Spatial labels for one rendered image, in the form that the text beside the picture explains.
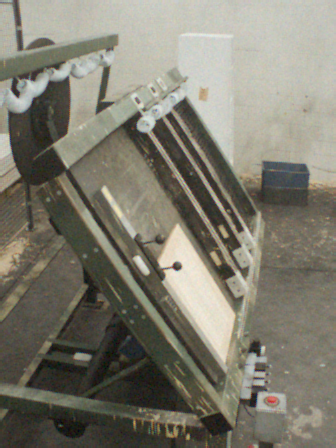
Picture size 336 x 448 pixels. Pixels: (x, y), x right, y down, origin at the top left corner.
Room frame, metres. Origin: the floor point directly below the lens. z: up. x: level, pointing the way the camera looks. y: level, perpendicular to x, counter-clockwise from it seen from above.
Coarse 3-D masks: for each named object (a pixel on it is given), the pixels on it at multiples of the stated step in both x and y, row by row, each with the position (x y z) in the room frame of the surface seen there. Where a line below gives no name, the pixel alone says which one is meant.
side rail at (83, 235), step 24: (48, 192) 1.74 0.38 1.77; (72, 192) 1.75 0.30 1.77; (72, 216) 1.72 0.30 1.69; (72, 240) 1.73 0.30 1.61; (96, 240) 1.70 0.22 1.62; (96, 264) 1.71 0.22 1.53; (120, 264) 1.72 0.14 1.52; (120, 288) 1.69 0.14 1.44; (120, 312) 1.69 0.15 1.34; (144, 312) 1.67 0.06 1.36; (144, 336) 1.68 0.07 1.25; (168, 336) 1.67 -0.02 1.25; (168, 360) 1.66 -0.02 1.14; (192, 384) 1.64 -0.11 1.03; (192, 408) 1.63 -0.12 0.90; (216, 408) 1.61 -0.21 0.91
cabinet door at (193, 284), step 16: (176, 224) 2.42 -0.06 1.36; (176, 240) 2.31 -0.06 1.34; (160, 256) 2.10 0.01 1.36; (176, 256) 2.22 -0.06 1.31; (192, 256) 2.36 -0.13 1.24; (176, 272) 2.12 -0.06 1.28; (192, 272) 2.25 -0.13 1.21; (176, 288) 2.02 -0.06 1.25; (192, 288) 2.15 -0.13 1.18; (208, 288) 2.30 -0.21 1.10; (192, 304) 2.06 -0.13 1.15; (208, 304) 2.19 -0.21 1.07; (224, 304) 2.33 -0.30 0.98; (208, 320) 2.09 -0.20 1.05; (224, 320) 2.23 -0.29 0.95; (208, 336) 1.99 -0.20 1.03; (224, 336) 2.12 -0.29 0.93; (224, 352) 2.02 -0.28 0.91
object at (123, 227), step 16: (96, 192) 1.97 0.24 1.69; (112, 208) 1.95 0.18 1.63; (128, 224) 1.98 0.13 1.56; (128, 240) 1.94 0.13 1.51; (144, 256) 1.93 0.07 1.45; (160, 288) 1.91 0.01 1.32; (176, 304) 1.90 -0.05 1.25; (192, 320) 1.92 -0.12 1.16; (192, 336) 1.89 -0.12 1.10; (208, 352) 1.87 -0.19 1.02; (224, 368) 1.87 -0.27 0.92
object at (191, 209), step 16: (144, 144) 2.65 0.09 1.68; (160, 144) 2.69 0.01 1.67; (160, 160) 2.64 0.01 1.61; (160, 176) 2.64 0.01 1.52; (176, 176) 2.62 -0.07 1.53; (176, 192) 2.62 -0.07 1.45; (192, 208) 2.60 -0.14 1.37; (192, 224) 2.60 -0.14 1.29; (208, 224) 2.62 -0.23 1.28; (208, 240) 2.59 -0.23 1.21; (224, 256) 2.57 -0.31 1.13; (224, 272) 2.57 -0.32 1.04; (240, 288) 2.55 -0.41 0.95
